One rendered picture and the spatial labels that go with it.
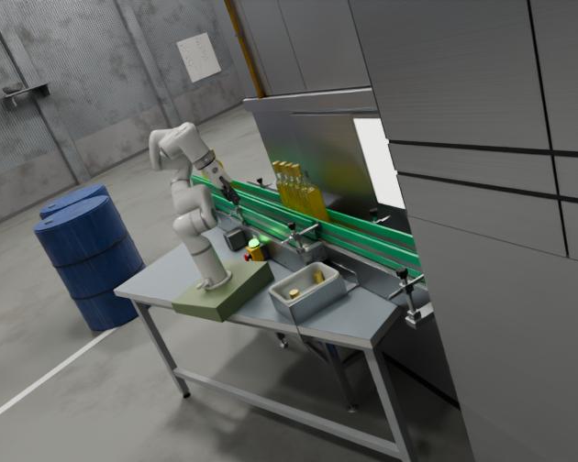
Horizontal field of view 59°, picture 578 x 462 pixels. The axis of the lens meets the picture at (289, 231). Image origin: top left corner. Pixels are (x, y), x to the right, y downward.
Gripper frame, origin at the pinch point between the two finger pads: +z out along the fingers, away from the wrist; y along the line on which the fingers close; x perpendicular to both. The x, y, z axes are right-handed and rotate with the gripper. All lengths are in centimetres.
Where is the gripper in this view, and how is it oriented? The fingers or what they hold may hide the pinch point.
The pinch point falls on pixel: (231, 196)
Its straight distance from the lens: 181.5
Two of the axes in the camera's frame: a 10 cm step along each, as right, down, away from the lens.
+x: -7.2, 6.6, -2.1
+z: 5.4, 7.3, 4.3
